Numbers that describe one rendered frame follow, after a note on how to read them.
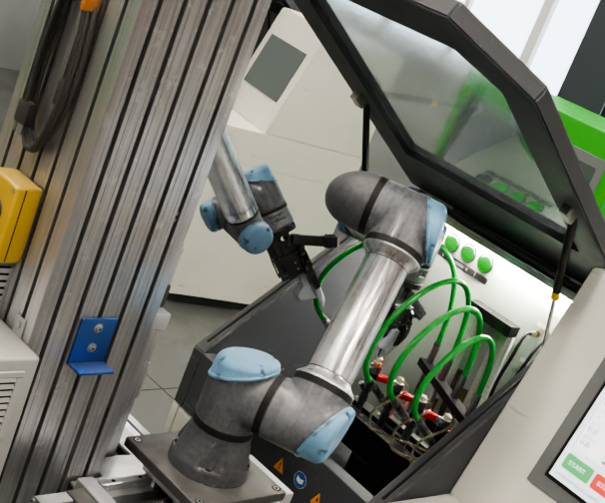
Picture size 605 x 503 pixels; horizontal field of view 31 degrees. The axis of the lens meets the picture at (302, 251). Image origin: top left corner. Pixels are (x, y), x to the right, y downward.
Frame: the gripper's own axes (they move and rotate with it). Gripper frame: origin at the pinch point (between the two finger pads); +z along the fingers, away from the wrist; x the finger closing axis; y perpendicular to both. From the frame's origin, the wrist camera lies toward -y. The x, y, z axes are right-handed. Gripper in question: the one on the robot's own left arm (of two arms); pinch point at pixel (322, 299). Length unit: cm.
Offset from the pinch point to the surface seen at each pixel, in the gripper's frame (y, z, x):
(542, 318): -46, 26, 6
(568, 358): -39, 27, 36
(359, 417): 3.9, 29.0, 4.3
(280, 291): 7.1, -2.2, -19.8
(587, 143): -163, 37, -222
